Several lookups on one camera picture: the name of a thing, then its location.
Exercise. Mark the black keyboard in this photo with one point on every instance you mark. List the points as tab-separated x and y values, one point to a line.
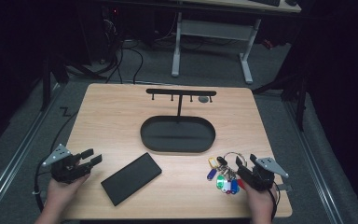
265	2

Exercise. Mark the grey round table grommet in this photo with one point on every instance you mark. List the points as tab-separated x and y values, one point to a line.
203	99

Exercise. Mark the dark computer tower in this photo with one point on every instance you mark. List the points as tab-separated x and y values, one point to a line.
113	18

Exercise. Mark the desk with white legs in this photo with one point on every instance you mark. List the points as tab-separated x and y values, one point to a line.
214	29

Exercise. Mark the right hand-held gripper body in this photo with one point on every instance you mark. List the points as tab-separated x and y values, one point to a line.
259	177

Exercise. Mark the metal floor rail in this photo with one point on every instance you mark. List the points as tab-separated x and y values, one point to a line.
315	168
15	157

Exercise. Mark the black smartphone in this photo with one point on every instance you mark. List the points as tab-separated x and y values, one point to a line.
131	179

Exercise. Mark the black computer mouse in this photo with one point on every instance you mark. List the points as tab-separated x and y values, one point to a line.
291	2

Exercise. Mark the person's left hand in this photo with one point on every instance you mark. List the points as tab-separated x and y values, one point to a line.
60	193

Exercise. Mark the person's right hand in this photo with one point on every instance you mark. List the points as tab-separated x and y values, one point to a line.
259	200

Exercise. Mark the black metal stand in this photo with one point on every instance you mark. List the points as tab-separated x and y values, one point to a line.
46	84
300	102

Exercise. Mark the small red object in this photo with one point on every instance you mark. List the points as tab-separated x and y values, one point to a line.
267	44

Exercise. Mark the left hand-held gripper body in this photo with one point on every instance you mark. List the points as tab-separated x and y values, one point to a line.
66	169

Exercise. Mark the black key rack with tray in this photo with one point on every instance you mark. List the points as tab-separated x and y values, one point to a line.
177	135

